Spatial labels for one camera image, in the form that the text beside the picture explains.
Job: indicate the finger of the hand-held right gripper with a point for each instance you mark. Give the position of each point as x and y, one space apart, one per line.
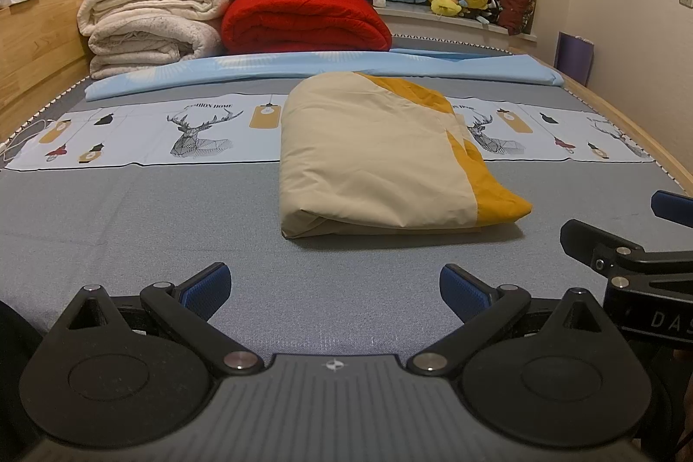
587 241
674 206

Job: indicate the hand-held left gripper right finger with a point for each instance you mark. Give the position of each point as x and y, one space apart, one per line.
460 287

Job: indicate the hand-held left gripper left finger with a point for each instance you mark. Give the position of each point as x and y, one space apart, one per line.
208 290

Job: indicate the beige and yellow jacket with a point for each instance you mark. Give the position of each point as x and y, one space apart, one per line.
368 159

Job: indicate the grey printed bed sheet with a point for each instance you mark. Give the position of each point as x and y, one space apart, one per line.
135 213

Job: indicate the light blue folded sheet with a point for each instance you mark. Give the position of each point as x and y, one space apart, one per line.
216 69

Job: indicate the maroon cushion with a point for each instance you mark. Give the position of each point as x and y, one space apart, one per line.
517 2

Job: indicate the striped dark plush toy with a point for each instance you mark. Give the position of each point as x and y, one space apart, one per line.
490 7

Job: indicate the white window sill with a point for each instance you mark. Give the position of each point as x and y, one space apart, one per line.
411 13

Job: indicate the red folded blanket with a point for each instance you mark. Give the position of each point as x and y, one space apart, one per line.
303 21

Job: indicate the cream folded blanket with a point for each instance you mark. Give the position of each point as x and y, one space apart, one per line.
151 2

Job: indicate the wooden headboard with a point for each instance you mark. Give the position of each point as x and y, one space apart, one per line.
43 45

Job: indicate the wooden bed side rail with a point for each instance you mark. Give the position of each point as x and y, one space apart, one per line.
622 115

